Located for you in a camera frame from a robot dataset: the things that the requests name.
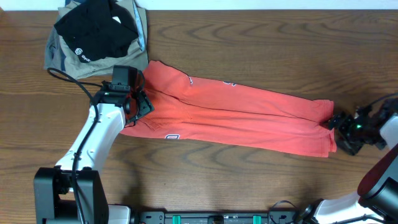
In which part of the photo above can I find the khaki folded garment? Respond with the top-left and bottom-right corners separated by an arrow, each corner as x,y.
60,0 -> 149,79

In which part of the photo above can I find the grey folded garment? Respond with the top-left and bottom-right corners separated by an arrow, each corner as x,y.
44,28 -> 66,72

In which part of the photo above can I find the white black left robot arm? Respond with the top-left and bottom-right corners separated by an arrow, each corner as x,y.
34,91 -> 154,223

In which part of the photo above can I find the red soccer t-shirt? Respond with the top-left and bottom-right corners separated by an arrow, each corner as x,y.
123,61 -> 336,157

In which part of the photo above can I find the light blue folded garment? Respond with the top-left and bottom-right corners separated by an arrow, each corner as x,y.
132,0 -> 146,52

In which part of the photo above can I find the black folded garment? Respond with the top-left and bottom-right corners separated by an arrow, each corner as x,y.
54,0 -> 138,63

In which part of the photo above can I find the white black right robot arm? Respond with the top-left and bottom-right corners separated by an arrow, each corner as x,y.
295,106 -> 397,223

